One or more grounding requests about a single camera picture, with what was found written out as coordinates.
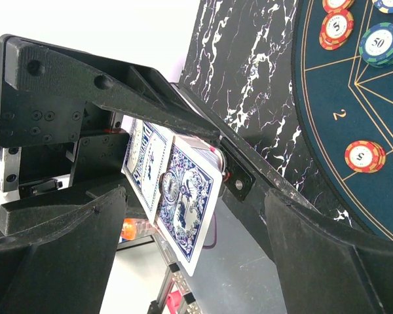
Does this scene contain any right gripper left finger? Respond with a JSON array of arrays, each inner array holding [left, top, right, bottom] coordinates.
[[0, 186, 126, 313]]

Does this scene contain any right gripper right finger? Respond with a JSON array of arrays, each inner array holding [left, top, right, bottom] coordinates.
[[265, 189, 393, 313]]

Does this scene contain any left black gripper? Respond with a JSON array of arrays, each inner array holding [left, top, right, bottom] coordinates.
[[0, 34, 220, 236]]

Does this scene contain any blue playing card deck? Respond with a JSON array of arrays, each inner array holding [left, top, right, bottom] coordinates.
[[121, 118, 223, 226]]

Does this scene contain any orange poker chip stack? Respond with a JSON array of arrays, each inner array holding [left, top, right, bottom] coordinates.
[[344, 140, 386, 173]]

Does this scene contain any green poker chip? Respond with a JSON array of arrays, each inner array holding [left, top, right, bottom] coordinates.
[[358, 22, 393, 68]]

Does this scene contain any blue-backed playing cards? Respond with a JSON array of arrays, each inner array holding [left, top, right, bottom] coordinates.
[[156, 137, 225, 276]]

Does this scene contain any white-blue poker chip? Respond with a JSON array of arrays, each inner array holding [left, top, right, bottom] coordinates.
[[372, 0, 393, 14]]

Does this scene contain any round blue poker mat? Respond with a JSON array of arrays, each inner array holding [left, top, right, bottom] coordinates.
[[291, 1, 393, 241]]

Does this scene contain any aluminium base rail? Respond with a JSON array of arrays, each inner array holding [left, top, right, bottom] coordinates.
[[143, 81, 318, 314]]

